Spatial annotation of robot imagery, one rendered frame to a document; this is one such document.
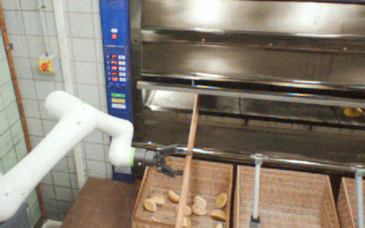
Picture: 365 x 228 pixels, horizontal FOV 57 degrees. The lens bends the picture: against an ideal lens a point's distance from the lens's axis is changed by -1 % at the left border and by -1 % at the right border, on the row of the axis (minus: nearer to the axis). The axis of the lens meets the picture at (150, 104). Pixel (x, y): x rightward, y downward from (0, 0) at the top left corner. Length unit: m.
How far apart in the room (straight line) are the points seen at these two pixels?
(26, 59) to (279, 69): 1.56
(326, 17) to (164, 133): 1.14
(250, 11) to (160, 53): 0.55
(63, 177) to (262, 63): 1.69
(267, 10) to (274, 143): 0.82
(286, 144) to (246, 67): 0.57
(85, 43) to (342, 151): 1.68
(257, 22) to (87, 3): 0.95
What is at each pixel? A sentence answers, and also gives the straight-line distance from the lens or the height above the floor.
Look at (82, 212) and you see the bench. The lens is 2.34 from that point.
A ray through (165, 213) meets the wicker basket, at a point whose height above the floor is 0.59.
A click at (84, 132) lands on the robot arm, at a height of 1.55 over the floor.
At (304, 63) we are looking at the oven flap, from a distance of 2.03.
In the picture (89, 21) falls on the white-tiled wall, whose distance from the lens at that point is 2.07.
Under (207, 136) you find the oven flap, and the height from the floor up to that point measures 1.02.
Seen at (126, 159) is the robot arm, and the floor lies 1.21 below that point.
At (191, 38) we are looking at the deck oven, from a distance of 1.95.
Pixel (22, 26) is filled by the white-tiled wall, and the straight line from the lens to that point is 2.29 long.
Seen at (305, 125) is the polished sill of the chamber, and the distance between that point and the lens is 2.19.
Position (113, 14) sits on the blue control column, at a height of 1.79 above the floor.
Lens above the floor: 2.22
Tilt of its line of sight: 28 degrees down
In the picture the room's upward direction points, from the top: 1 degrees counter-clockwise
